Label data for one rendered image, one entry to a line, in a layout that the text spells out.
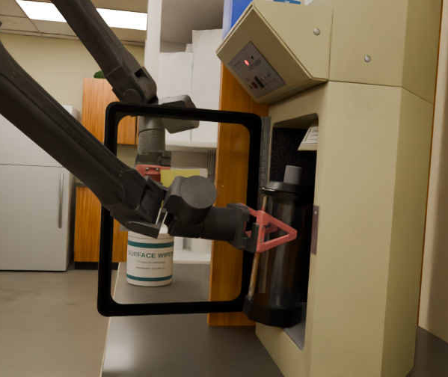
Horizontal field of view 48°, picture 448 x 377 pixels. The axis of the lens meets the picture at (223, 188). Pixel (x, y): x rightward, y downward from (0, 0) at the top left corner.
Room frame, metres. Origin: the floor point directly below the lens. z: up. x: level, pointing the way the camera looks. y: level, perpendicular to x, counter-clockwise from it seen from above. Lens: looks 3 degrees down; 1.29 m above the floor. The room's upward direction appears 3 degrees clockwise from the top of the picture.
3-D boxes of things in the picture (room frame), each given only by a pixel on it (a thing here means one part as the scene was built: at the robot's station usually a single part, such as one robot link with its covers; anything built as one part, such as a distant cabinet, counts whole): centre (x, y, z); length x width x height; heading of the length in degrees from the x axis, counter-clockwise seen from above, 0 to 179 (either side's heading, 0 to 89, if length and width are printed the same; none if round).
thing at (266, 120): (1.00, -0.08, 1.19); 0.03 x 0.02 x 0.39; 10
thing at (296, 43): (0.84, -0.05, 1.46); 0.32 x 0.11 x 0.10; 10
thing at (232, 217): (0.84, 0.00, 1.19); 0.10 x 0.07 x 0.07; 14
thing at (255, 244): (0.82, -0.08, 1.18); 0.09 x 0.07 x 0.07; 104
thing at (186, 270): (0.96, 0.08, 1.19); 0.30 x 0.01 x 0.40; 107
